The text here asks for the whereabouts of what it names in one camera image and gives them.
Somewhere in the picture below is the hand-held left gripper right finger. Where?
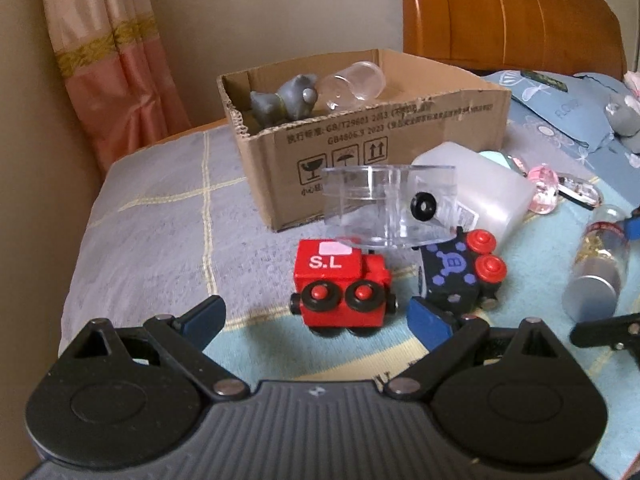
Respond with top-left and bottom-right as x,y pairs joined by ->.
383,298 -> 577,402

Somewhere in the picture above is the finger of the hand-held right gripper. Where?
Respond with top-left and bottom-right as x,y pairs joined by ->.
570,312 -> 640,351

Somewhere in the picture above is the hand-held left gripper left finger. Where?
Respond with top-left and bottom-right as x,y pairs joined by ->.
59,295 -> 251,402

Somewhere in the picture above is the black toy train car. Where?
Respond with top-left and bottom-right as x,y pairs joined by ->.
418,229 -> 508,317

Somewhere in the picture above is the glass bottle with silver cap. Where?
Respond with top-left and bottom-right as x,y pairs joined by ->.
562,204 -> 630,322

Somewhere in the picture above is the red toy train car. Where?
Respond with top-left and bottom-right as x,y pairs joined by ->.
289,239 -> 398,339

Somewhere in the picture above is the large clear plastic jar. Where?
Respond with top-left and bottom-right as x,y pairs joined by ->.
320,164 -> 463,251

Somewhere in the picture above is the white translucent plastic box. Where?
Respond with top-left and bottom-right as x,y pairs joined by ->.
411,141 -> 537,250

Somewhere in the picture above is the pink crystal ornament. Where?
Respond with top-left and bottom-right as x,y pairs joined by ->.
528,164 -> 560,215

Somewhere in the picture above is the cardboard box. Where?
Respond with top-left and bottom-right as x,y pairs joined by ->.
216,48 -> 513,233

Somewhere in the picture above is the light blue bed sheet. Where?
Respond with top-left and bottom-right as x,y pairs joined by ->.
202,145 -> 640,480

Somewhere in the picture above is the light green round lid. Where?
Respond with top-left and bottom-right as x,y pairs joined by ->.
478,150 -> 522,176

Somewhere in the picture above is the grey plush toy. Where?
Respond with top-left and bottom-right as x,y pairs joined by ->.
604,91 -> 640,155

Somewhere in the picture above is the blue floral pillow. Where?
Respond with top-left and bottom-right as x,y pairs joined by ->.
482,69 -> 640,171

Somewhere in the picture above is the grey elephant toy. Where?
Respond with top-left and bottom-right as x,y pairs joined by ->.
249,73 -> 319,128

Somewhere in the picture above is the small clear plastic jar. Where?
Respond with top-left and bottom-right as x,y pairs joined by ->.
317,60 -> 386,113

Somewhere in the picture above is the pink curtain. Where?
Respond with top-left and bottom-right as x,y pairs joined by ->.
39,0 -> 192,175

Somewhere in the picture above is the wooden headboard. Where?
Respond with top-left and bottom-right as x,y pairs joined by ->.
399,0 -> 629,80

